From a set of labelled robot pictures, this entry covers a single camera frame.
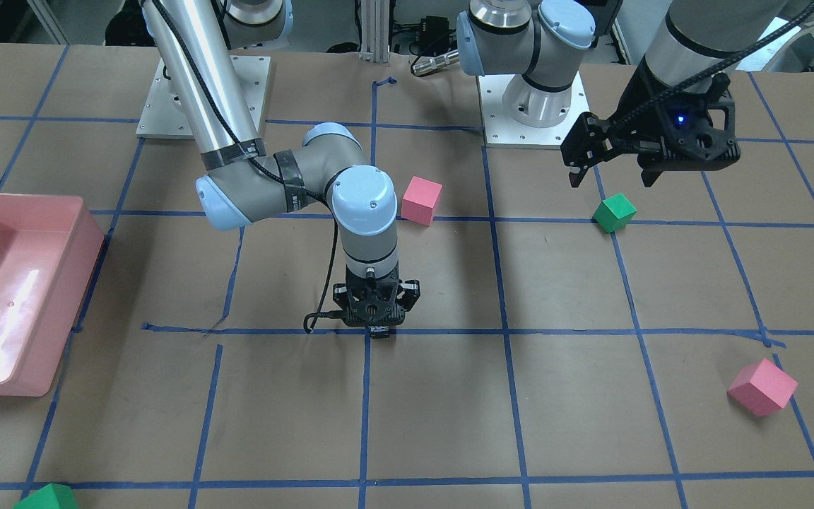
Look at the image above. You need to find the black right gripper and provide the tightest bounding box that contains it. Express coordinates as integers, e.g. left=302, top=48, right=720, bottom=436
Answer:
left=333, top=279, right=421, bottom=327

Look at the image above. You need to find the aluminium frame post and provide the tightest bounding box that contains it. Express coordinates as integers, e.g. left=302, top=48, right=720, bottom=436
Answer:
left=355, top=0, right=391, bottom=66

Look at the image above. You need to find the blue black push button switch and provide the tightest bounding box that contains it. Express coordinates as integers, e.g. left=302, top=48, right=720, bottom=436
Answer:
left=366, top=325, right=393, bottom=339

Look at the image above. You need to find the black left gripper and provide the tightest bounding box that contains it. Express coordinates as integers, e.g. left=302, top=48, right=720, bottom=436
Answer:
left=561, top=71, right=742, bottom=188

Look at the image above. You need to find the pink cube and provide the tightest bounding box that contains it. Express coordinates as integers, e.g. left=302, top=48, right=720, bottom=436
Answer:
left=400, top=176, right=443, bottom=228
left=727, top=358, right=798, bottom=418

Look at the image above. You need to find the green cube centre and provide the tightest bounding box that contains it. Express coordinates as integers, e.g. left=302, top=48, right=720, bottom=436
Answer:
left=592, top=193, right=637, bottom=234

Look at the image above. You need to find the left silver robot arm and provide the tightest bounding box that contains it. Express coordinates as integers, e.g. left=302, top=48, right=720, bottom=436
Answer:
left=456, top=1, right=742, bottom=187

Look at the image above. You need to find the pink plastic bin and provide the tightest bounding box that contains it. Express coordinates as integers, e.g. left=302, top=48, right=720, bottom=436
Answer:
left=0, top=193, right=104, bottom=397

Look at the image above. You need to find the silver metal cylinder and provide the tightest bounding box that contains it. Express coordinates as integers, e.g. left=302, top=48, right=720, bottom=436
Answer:
left=411, top=49, right=461, bottom=78

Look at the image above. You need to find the pink cube far side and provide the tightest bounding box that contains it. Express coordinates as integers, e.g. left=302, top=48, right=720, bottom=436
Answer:
left=727, top=358, right=798, bottom=418

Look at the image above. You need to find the pink cube near centre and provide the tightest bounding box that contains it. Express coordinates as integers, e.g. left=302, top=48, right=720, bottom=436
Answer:
left=400, top=176, right=443, bottom=228

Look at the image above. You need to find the green cube by bin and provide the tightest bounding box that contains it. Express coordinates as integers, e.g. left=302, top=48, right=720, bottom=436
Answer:
left=13, top=484, right=80, bottom=509

